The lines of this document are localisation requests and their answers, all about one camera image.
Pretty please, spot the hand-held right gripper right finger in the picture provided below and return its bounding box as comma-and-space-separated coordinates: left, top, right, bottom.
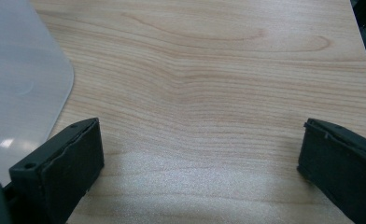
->
297, 118, 366, 224

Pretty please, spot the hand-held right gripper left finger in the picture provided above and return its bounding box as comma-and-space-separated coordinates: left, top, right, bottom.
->
8, 117, 106, 224

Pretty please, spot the translucent white plastic mat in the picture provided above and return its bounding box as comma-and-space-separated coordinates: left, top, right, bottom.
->
0, 0, 75, 188

